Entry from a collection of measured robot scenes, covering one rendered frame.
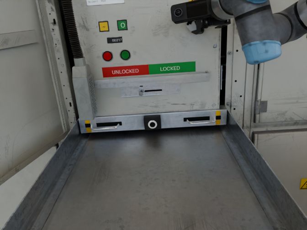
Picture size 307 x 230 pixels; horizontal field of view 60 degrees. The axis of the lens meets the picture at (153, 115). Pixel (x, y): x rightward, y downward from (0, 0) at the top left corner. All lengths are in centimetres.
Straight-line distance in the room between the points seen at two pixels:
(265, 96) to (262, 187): 43
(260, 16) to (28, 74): 71
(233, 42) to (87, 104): 55
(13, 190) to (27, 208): 65
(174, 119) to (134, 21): 37
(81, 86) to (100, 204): 36
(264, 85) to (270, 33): 46
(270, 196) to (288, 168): 55
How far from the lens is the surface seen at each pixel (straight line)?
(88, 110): 88
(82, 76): 85
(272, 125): 115
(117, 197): 70
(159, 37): 91
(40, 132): 102
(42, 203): 74
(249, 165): 81
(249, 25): 61
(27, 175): 126
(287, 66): 107
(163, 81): 90
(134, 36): 92
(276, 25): 65
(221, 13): 69
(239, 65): 103
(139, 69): 93
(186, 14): 75
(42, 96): 102
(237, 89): 105
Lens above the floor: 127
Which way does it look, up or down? 21 degrees down
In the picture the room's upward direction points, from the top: 4 degrees counter-clockwise
